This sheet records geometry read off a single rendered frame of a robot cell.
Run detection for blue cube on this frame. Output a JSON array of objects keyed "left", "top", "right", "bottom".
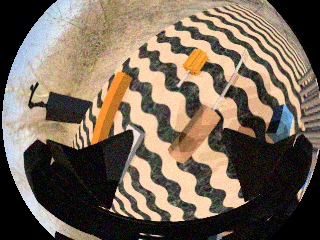
[{"left": 265, "top": 104, "right": 293, "bottom": 144}]

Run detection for orange rectangular bar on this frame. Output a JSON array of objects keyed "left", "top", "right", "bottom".
[{"left": 91, "top": 71, "right": 132, "bottom": 145}]

